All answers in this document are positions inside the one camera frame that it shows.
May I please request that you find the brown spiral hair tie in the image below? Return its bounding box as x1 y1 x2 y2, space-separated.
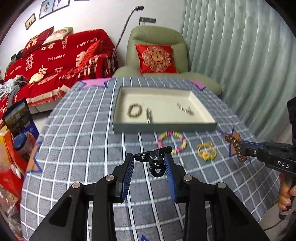
224 133 248 163

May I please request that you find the black hair claw clip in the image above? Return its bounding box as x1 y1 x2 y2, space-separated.
134 146 172 178

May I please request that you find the pastel flower bead bracelet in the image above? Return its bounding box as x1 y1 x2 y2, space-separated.
157 131 188 155

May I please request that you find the yellow flower hair tie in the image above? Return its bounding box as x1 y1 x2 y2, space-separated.
197 141 218 162

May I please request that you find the green jewelry tray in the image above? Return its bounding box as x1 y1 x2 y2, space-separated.
112 87 217 133

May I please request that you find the person right hand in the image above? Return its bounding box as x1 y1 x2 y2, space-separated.
278 180 295 210

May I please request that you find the grey checkered tablecloth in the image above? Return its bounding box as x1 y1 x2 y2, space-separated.
21 77 280 240

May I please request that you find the green curtain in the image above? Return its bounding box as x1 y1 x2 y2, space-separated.
181 1 295 143

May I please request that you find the blue lid jar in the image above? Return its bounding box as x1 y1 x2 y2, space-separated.
13 133 32 162

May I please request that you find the red plastic bag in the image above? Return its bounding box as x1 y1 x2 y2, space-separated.
0 169 23 201

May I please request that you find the orange gift box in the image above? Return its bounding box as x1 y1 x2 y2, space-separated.
1 130 28 176

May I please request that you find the red embroidered cushion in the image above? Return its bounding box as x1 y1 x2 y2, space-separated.
135 44 178 74

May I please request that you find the landscape photo box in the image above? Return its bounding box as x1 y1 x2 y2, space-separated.
2 98 39 140

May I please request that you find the red wedding bed cover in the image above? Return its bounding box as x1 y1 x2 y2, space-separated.
1 29 115 114

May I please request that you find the green armchair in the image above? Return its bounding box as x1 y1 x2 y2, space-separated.
113 26 222 95

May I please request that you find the grey clothes pile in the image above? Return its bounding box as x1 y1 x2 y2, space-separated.
1 75 28 100

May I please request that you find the cream printed pillow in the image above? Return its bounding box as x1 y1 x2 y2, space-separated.
43 27 73 45

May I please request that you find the dark red pillow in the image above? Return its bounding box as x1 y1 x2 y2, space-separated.
22 26 54 58

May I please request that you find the floor lamp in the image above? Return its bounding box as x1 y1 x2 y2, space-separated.
110 5 145 73

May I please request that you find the brown beaded bracelet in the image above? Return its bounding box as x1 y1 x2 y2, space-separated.
127 103 143 118

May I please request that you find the black wall socket panel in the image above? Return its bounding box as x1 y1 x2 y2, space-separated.
138 17 156 26

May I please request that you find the small picture frame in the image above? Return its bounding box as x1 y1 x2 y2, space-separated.
25 13 36 30

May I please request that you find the right picture frame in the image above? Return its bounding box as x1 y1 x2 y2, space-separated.
53 0 70 11

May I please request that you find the middle picture frame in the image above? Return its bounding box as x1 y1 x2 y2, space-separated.
39 0 54 19

